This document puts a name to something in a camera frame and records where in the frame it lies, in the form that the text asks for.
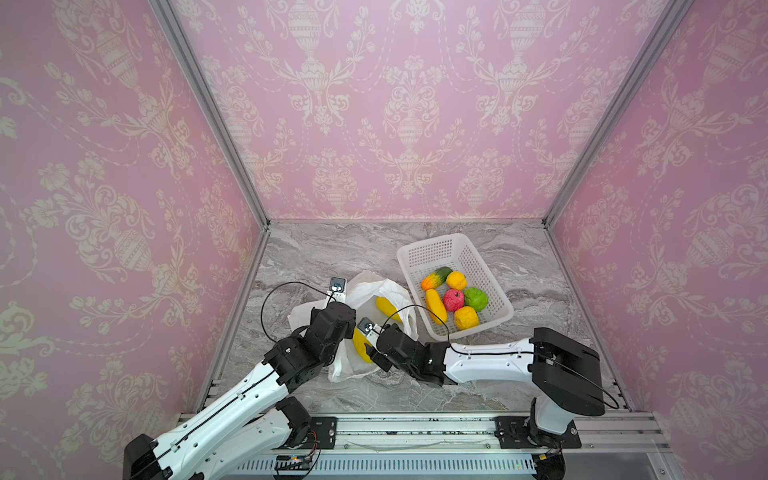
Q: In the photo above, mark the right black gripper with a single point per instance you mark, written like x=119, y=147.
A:
x=381, y=346

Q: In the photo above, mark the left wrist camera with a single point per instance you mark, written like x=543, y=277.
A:
x=337, y=290

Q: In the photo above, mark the long yellow banana toy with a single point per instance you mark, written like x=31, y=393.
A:
x=436, y=307

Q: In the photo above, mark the aluminium front rail frame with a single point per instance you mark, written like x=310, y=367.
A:
x=463, y=446

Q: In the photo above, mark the red fruit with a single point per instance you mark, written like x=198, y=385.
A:
x=453, y=300

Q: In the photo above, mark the right aluminium corner post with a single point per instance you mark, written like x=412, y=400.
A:
x=661, y=33

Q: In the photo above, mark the aluminium corner post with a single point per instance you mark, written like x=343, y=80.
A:
x=194, y=74
x=661, y=33

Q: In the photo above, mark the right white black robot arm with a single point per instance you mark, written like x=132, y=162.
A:
x=566, y=373

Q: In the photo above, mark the white plastic bag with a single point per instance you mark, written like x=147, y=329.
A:
x=361, y=294

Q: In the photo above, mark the yellow lemon fruit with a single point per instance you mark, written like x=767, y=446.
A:
x=456, y=281

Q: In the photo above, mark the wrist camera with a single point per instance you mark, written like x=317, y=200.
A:
x=337, y=290
x=369, y=330

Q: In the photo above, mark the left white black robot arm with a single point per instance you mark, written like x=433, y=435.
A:
x=257, y=415

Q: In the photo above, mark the left aluminium corner post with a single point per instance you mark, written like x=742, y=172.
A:
x=194, y=74

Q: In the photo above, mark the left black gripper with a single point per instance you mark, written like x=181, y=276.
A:
x=352, y=324

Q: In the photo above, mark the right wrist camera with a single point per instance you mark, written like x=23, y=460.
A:
x=369, y=330

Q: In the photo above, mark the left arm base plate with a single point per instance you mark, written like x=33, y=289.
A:
x=321, y=433

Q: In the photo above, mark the green fruit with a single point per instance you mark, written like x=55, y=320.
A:
x=475, y=298

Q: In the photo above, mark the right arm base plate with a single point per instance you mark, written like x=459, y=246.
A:
x=518, y=432

